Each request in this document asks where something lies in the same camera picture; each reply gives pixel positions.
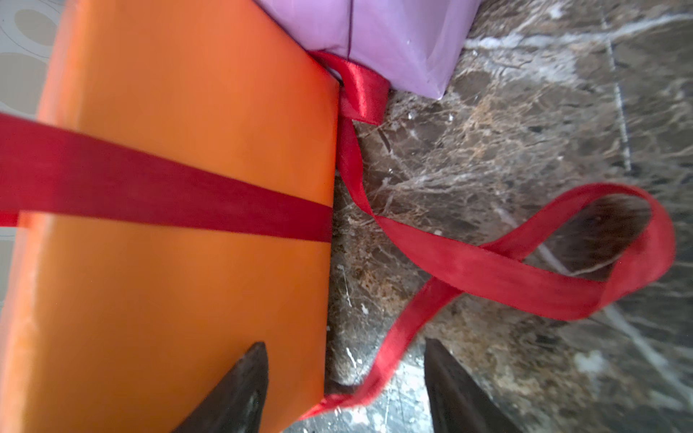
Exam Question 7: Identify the purple gift box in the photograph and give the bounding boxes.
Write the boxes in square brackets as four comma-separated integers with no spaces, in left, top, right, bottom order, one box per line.
[257,0,481,99]

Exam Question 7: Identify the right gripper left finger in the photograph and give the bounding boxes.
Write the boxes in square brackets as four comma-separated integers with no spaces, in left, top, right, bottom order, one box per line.
[173,342,269,433]

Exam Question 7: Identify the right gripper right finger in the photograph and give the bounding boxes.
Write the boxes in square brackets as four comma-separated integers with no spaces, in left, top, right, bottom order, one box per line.
[424,338,521,433]

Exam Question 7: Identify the orange gift box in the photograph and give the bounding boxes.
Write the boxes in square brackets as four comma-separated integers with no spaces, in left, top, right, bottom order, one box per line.
[1,1,339,432]

